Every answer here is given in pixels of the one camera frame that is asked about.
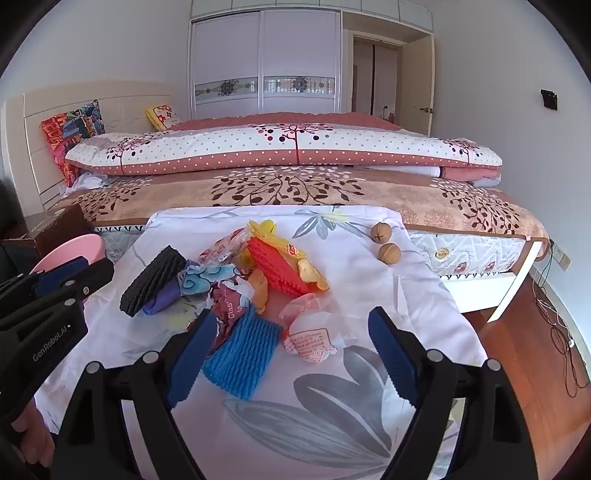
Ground person's left hand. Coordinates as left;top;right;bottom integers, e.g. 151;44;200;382
9;401;56;468

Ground polka dot tree quilt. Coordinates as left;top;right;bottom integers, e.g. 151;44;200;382
65;112;503;182

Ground pink plastic bin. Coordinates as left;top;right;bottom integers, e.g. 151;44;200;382
30;234;106;278

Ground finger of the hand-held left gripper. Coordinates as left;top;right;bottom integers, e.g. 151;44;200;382
0;257;89;298
18;258;115;319

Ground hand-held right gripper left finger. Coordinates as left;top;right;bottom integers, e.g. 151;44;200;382
53;310;219;480

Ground black foam fruit net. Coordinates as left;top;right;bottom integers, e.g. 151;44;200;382
119;246;188;318

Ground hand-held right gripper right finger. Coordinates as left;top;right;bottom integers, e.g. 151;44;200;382
367;307;539;480

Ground cream bed headboard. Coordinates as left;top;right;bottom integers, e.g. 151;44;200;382
2;80;174;210

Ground brown leaf print blanket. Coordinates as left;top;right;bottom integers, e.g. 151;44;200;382
60;166;550;241

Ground clear red print wrapper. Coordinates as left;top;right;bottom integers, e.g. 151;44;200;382
198;229;252;268

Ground blue cloud print wrapper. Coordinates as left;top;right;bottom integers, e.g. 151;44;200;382
178;265;241;296

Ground orange peel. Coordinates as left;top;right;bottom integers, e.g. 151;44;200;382
295;258;329;292
249;268;269;315

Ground white floral cloth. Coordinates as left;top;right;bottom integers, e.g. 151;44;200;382
34;205;490;480

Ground white sliding door wardrobe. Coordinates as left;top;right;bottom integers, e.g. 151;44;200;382
188;0;435;123

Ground yellow floral pillow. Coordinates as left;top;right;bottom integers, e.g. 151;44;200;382
145;104;182;131

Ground brown wooden nightstand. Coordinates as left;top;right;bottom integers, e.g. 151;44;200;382
0;203;90;259

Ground pink translucent wrapper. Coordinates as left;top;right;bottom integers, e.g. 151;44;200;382
278;293;324;324

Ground blue foam fruit net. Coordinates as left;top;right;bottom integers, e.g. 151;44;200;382
202;307;283;401

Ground clear red text wrapper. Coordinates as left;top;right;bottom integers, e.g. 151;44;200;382
281;318;356;364

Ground cream room door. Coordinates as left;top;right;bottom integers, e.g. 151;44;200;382
402;34;435;137

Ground colourful patchwork pillow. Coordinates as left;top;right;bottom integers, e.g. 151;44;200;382
40;98;106;188

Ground white quilted mattress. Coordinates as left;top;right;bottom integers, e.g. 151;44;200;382
90;222;529;278

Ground black floor cables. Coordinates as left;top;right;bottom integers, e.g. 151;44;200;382
531;258;591;400

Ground dark red wrapper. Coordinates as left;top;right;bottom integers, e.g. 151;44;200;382
210;281;254;356

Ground purple wrapper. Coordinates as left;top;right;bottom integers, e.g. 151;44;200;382
142;277;185;315

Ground red foam fruit net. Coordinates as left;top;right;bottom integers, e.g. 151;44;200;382
247;236;315;296

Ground white bed frame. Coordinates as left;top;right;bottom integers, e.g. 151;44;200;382
438;240;548;324

